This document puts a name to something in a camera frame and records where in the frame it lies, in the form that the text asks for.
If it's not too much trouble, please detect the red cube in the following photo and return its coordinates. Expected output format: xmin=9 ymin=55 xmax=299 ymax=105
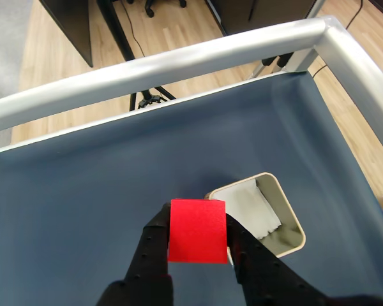
xmin=167 ymin=198 xmax=228 ymax=265

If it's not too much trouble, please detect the beige square box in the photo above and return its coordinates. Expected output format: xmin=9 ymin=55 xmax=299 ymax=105
xmin=204 ymin=172 xmax=306 ymax=265

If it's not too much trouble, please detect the black tripod stand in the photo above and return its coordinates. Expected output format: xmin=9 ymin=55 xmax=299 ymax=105
xmin=128 ymin=85 xmax=177 ymax=112

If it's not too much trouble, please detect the silver metal frame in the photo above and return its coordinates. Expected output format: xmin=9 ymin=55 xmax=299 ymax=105
xmin=0 ymin=16 xmax=383 ymax=157

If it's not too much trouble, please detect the dark wood side panel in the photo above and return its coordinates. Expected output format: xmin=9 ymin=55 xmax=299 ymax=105
xmin=40 ymin=0 xmax=94 ymax=68

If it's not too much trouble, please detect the white tissue paper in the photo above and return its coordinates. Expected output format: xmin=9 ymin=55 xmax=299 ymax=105
xmin=210 ymin=180 xmax=282 ymax=240

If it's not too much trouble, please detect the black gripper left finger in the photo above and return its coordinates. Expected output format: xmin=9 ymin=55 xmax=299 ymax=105
xmin=124 ymin=202 xmax=173 ymax=284

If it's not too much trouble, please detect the black metal desk leg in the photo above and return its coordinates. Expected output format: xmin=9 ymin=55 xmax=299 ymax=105
xmin=97 ymin=0 xmax=137 ymax=61

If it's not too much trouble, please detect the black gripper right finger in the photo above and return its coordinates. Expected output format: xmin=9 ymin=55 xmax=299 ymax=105
xmin=225 ymin=213 xmax=331 ymax=306

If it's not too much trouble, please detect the black chair wheel base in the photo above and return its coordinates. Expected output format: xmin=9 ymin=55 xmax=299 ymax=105
xmin=126 ymin=0 xmax=188 ymax=18

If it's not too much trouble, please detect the black floor cable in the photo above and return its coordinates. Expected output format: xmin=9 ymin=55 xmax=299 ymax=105
xmin=123 ymin=0 xmax=147 ymax=55

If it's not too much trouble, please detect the blue-grey mat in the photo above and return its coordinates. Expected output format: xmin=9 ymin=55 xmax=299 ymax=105
xmin=0 ymin=71 xmax=383 ymax=306

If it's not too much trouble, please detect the dark cabinet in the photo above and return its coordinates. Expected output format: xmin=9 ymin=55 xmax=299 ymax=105
xmin=206 ymin=0 xmax=325 ymax=36

